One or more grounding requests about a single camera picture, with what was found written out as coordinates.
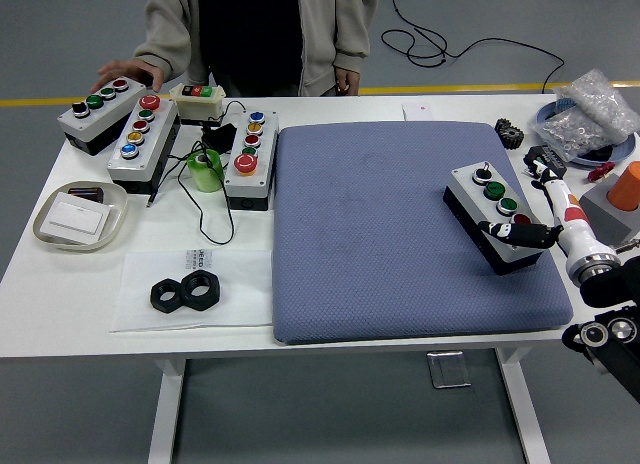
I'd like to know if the person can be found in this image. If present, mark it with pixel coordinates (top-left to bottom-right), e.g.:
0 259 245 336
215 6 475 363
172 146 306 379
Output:
133 0 381 98

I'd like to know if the black power adapter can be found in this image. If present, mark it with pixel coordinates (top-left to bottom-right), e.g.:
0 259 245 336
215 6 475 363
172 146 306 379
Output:
199 123 239 155

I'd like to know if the person's left hand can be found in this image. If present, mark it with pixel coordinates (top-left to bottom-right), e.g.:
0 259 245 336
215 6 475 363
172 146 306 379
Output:
333 63 362 96

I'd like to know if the large black hex nut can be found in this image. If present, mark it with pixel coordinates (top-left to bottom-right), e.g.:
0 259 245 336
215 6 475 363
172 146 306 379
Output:
179 268 222 311

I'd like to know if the bubble wrap bag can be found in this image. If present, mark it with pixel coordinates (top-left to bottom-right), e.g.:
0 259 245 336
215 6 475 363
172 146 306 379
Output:
553 68 640 145

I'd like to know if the white wall switch plate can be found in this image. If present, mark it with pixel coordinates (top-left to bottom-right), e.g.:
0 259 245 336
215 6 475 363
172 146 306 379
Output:
39 191 115 246

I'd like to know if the black floor cable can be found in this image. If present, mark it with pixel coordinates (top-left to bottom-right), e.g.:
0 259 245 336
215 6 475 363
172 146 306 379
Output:
380 0 566 96

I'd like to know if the blue plate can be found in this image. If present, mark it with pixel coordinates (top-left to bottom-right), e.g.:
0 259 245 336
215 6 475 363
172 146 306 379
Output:
534 101 637 166

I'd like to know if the clear printed plastic bag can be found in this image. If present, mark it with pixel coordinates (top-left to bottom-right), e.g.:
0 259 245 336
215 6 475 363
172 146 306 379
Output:
108 249 274 334

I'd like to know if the orange cylinder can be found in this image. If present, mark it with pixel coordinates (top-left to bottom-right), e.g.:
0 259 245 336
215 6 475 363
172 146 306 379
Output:
606 161 640 211

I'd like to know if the small black hex nut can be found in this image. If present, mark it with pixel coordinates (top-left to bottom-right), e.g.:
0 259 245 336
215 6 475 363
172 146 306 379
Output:
149 278 187 314

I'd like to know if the person's right hand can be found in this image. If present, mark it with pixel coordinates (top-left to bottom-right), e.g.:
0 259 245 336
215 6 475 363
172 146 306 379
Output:
89 59 165 94

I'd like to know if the grey four-button control box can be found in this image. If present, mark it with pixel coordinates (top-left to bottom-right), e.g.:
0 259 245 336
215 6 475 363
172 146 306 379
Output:
443 162 551 277
57 77 149 158

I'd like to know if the small brown block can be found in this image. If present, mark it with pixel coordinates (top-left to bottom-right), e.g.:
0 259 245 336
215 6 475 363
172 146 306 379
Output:
67 186 105 204

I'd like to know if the green tape roll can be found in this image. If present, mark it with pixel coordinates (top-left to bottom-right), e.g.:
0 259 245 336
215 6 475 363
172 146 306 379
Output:
186 149 224 194

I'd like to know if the thin black adapter cord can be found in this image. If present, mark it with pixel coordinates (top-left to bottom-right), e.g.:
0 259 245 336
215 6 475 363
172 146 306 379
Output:
146 99 246 246

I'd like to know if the white oval tray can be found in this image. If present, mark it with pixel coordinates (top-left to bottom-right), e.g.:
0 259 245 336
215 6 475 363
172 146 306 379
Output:
32 181 129 254

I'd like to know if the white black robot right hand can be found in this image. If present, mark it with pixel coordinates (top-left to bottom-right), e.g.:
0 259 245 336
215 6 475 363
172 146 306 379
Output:
477 158 615 269

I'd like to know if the cream red-green switch box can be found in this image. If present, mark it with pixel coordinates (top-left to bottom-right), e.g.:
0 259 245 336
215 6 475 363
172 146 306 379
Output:
168 83 226 127

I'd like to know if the white table leg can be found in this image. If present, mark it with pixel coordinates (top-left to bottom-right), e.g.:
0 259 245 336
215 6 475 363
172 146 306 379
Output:
148 357 187 464
492 347 551 464

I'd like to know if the grey five-button control box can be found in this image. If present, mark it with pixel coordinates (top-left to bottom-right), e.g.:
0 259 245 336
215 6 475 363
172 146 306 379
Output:
223 109 280 211
106 94 181 195

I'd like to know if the black gear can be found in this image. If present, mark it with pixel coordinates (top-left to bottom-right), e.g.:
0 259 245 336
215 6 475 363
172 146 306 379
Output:
494 117 525 151

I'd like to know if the blue-grey cushion mat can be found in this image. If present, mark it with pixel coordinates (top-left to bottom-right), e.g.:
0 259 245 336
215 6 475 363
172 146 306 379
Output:
271 122 575 345

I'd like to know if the black module with green terminals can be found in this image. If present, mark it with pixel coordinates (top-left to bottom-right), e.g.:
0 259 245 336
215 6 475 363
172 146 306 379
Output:
523 144 567 179

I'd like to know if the clear bag of washers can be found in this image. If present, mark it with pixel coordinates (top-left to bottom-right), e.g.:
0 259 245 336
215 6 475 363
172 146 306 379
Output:
532 106 626 160

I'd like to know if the grey block base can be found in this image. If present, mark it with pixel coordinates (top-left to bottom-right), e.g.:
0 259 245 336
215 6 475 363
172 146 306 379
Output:
578 176 640 245

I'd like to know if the metal bracket under table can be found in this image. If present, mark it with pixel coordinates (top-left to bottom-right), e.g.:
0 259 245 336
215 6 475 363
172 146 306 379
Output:
427 351 472 389

